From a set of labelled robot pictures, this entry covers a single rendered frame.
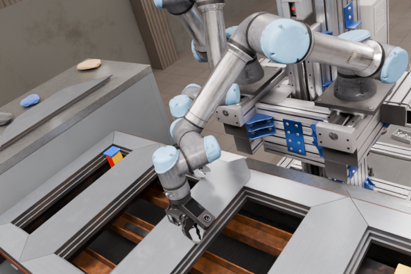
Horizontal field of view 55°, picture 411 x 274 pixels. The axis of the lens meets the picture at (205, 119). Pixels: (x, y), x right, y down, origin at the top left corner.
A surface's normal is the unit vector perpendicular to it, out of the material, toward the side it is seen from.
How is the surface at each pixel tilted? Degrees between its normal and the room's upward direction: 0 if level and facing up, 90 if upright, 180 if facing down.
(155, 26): 90
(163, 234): 0
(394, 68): 94
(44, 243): 0
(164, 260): 0
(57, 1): 90
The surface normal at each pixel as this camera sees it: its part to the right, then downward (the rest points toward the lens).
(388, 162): -0.24, -0.83
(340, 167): -0.62, 0.53
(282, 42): 0.27, 0.38
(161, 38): 0.74, 0.18
